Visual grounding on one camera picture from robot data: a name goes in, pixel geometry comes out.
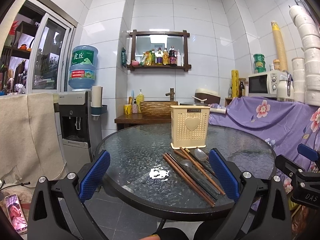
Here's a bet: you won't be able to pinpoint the clear plastic spoon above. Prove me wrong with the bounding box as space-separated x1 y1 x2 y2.
194 148 208 161

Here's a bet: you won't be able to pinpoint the purple floral cloth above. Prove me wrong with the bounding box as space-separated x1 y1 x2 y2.
208 96 320 213

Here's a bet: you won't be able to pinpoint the smartphone with pink screen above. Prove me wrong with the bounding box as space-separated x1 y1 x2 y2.
5 194 28 235

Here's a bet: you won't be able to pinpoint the black chopstick gold end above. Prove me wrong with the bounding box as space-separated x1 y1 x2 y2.
184 148 216 177

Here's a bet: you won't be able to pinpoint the white kettle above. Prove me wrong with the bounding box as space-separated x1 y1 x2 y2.
277 74 294 102

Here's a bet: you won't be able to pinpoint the white microwave oven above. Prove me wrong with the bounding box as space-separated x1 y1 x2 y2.
248 70 287 98

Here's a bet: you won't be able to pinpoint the stack of white rolls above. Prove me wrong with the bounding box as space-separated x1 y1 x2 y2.
289 5 319 106

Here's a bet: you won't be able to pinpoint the beige cloth cover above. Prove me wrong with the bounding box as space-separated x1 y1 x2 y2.
1 93 66 185

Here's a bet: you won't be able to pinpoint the water dispenser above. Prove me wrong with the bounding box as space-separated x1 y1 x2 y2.
58 91 102 173

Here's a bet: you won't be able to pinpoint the dark glass bottle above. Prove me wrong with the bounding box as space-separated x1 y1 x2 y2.
239 80 245 98

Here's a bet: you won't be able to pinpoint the stack of paper cups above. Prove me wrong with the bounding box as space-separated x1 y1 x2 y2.
271 21 288 72

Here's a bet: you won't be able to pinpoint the round glass table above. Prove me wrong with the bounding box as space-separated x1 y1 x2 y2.
96 124 276 222

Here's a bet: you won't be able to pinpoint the green instant noodle cups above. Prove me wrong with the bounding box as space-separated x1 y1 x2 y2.
253 54 266 73

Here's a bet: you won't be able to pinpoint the yellow roll package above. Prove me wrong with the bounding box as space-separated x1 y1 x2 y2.
231 69 239 98

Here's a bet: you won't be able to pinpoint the brown rice cooker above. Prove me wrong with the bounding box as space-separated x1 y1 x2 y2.
193 88 221 105

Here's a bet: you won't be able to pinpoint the beige plastic utensil holder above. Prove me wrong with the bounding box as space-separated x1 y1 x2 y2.
170 105 210 150

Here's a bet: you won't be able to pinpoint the paper cup holder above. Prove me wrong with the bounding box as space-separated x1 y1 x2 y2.
91 86 107 120

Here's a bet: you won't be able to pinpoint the dark wooden counter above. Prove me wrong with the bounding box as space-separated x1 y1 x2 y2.
114 113 171 131

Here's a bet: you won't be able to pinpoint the yellow mug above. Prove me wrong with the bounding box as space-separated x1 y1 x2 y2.
124 104 132 115

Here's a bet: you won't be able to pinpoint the pink soap bottle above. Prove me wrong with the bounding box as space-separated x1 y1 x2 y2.
132 99 138 114

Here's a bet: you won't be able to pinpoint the wooden sink basin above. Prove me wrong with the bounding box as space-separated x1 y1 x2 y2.
139 101 178 118

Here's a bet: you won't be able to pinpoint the yellow soap bottle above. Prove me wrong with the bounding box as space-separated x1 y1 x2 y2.
136 89 144 113

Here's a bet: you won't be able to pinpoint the blue water jug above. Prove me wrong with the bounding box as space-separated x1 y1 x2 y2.
68 45 98 90

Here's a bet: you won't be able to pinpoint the window with white frame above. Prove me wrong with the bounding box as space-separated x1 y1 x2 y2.
1 0 77 95

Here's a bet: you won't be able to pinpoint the dark wooden wall shelf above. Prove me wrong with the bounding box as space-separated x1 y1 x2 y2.
127 30 191 72

